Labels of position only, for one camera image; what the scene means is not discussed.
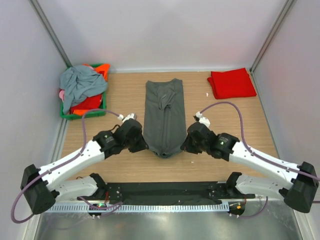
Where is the dark grey t shirt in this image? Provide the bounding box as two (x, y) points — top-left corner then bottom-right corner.
(143, 78), (187, 159)

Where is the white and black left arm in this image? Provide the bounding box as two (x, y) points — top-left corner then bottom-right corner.
(20, 118), (148, 215)

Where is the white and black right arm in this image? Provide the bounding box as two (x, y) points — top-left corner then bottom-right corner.
(180, 122), (319, 213)

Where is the red t shirt in basket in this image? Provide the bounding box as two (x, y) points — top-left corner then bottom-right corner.
(70, 94), (103, 113)

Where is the folded red t shirt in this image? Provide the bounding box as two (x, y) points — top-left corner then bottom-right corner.
(207, 68), (257, 100)

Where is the green plastic basket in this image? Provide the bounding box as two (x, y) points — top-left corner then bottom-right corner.
(59, 63), (107, 121)

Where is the orange t shirt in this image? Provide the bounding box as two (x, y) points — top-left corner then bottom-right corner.
(83, 63), (110, 82)

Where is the light blue t shirt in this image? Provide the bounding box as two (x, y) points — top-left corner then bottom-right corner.
(59, 65), (108, 114)

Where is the pink garment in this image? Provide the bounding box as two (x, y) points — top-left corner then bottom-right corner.
(58, 89), (65, 102)

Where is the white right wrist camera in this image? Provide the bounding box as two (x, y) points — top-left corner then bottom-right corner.
(193, 111), (211, 128)

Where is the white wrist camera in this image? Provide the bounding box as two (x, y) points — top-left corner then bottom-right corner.
(117, 113), (137, 123)
(193, 111), (211, 128)

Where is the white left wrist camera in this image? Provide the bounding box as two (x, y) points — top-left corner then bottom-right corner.
(117, 113), (137, 123)

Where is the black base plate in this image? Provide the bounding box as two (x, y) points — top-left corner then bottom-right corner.
(88, 181), (255, 206)

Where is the slotted white cable duct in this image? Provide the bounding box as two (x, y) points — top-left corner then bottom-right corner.
(45, 202), (230, 214)

